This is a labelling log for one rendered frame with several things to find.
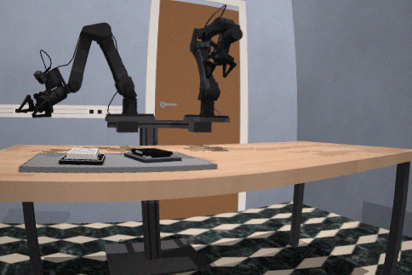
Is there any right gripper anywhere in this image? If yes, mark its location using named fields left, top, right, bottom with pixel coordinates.
left=18, top=72, right=59, bottom=117

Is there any white perforated plate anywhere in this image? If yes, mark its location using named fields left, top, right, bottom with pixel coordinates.
left=66, top=148, right=100, bottom=159

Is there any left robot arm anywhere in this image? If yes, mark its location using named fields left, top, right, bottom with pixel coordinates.
left=185, top=17, right=243, bottom=118

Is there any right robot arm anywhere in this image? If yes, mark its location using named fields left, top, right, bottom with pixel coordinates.
left=33, top=22, right=154, bottom=117

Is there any black rectangular frame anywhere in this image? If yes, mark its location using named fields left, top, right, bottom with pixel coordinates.
left=59, top=153, right=105, bottom=165

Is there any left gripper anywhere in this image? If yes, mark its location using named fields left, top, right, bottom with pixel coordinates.
left=200, top=40, right=237, bottom=79

